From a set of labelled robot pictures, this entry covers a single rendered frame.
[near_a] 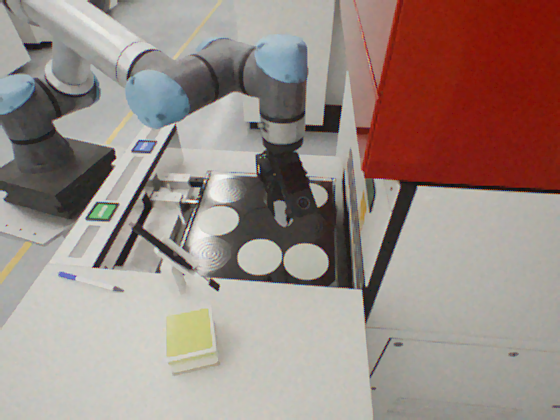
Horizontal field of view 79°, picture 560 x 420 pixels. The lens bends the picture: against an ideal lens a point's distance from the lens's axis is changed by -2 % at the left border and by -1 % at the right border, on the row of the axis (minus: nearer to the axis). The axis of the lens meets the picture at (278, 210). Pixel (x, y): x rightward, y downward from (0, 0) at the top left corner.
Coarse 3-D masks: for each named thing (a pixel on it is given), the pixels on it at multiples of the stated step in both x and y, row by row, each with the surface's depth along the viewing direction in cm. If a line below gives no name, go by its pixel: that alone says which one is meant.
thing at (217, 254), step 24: (216, 192) 92; (240, 192) 92; (264, 192) 92; (240, 216) 86; (264, 216) 86; (312, 216) 86; (192, 240) 80; (216, 240) 80; (240, 240) 80; (288, 240) 80; (312, 240) 80; (216, 264) 75
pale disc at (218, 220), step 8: (216, 208) 88; (224, 208) 88; (200, 216) 85; (208, 216) 86; (216, 216) 86; (224, 216) 86; (232, 216) 86; (200, 224) 84; (208, 224) 84; (216, 224) 84; (224, 224) 84; (232, 224) 84; (208, 232) 82; (216, 232) 82; (224, 232) 82
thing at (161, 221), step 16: (176, 192) 95; (192, 192) 98; (160, 208) 90; (144, 224) 86; (160, 224) 86; (176, 224) 88; (144, 240) 83; (128, 256) 79; (144, 256) 79; (160, 272) 79
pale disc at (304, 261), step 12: (288, 252) 78; (300, 252) 78; (312, 252) 78; (324, 252) 78; (288, 264) 75; (300, 264) 75; (312, 264) 75; (324, 264) 75; (300, 276) 73; (312, 276) 73
